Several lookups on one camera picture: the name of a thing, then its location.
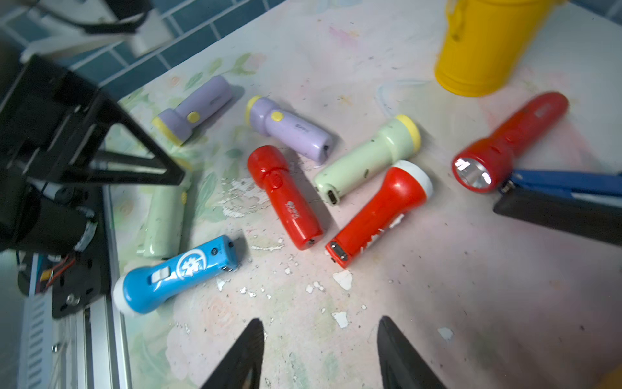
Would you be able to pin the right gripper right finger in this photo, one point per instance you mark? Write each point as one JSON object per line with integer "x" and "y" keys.
{"x": 401, "y": 365}

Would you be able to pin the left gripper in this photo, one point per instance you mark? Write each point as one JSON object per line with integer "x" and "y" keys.
{"x": 53, "y": 125}

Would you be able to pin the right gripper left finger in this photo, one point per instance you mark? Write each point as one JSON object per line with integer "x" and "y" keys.
{"x": 241, "y": 367}

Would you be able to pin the blue white flashlight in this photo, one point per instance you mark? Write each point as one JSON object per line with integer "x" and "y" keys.
{"x": 145, "y": 289}

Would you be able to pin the green flashlight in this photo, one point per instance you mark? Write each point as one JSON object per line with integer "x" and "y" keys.
{"x": 163, "y": 228}
{"x": 399, "y": 139}

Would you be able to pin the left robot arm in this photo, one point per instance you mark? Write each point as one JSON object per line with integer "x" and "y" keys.
{"x": 86, "y": 274}

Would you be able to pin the purple flashlight far left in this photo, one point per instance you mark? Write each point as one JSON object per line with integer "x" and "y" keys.
{"x": 178, "y": 124}

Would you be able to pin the purple flashlight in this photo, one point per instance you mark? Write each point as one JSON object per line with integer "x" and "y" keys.
{"x": 269, "y": 119}
{"x": 178, "y": 124}

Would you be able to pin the red flashlight lying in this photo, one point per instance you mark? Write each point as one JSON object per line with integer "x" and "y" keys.
{"x": 270, "y": 172}

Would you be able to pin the red flashlight white rim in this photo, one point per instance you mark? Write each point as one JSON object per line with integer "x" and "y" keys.
{"x": 405, "y": 187}

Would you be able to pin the yellow plastic tray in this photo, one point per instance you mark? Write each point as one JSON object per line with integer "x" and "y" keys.
{"x": 611, "y": 380}

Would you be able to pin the small red flashlight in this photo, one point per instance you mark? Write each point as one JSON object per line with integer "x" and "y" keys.
{"x": 483, "y": 165}

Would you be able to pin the green flashlight upright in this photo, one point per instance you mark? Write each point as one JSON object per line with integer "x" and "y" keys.
{"x": 399, "y": 139}

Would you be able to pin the blue black stapler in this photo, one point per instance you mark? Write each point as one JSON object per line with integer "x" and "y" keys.
{"x": 584, "y": 204}

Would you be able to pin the yellow pen cup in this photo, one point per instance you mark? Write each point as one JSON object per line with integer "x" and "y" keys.
{"x": 485, "y": 41}

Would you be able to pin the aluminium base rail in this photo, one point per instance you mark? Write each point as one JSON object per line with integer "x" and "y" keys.
{"x": 86, "y": 349}

